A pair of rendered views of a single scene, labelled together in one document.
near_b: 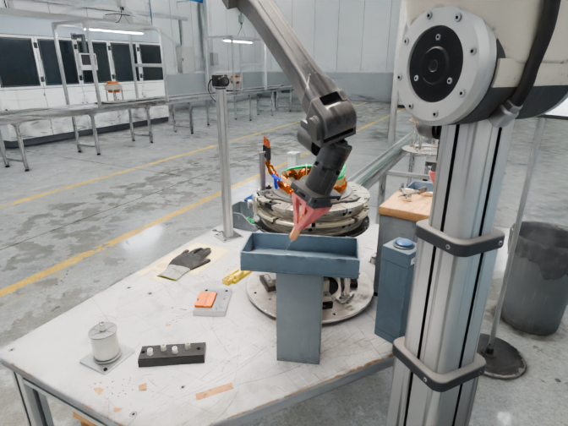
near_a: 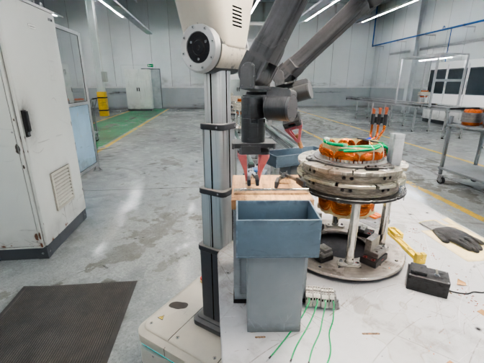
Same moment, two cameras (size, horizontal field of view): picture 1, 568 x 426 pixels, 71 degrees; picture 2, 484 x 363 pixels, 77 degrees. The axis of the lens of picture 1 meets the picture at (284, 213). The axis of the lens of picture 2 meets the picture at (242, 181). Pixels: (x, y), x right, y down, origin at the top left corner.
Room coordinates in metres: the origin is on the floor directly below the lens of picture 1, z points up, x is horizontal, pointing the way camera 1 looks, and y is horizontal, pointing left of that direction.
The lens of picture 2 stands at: (1.64, -0.86, 1.32)
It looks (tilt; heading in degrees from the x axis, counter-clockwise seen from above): 18 degrees down; 147
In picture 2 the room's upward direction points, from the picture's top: straight up
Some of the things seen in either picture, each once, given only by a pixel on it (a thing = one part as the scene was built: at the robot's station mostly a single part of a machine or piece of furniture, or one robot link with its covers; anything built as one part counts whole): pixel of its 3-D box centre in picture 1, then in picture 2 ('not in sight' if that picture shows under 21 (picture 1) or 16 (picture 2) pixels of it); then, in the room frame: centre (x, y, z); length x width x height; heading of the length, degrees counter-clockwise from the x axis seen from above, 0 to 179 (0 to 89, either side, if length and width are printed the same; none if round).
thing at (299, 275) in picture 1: (300, 300); (294, 184); (0.78, -0.04, 0.92); 0.25 x 0.11 x 0.28; 82
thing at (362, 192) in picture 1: (311, 193); (350, 160); (1.06, -0.08, 1.09); 0.32 x 0.32 x 0.01
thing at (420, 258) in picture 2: (248, 266); (404, 241); (1.17, 0.12, 0.80); 0.22 x 0.04 x 0.03; 146
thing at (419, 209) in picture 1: (423, 205); (268, 190); (1.06, -0.40, 1.05); 0.20 x 0.19 x 0.02; 148
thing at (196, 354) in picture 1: (172, 353); not in sight; (0.75, 0.26, 0.79); 0.15 x 0.05 x 0.02; 96
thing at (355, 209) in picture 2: not in sight; (352, 232); (1.16, -0.16, 0.91); 0.02 x 0.02 x 0.21
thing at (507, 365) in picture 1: (488, 354); not in sight; (1.67, -1.07, 0.01); 0.34 x 0.34 x 0.02
